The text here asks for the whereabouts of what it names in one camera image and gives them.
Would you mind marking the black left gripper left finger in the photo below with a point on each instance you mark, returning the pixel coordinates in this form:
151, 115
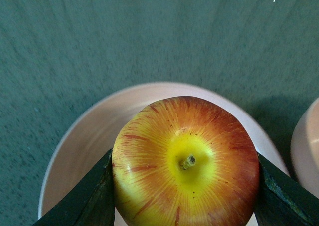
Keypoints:
90, 203

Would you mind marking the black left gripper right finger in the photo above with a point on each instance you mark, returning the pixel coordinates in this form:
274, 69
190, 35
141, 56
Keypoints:
282, 201

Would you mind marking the red yellow apple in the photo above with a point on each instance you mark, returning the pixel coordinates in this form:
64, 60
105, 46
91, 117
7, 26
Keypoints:
184, 161

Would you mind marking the pink oval plate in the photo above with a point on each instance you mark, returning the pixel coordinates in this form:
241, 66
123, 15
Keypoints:
95, 131

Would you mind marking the pink bowl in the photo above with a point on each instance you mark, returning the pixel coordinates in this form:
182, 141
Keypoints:
305, 149

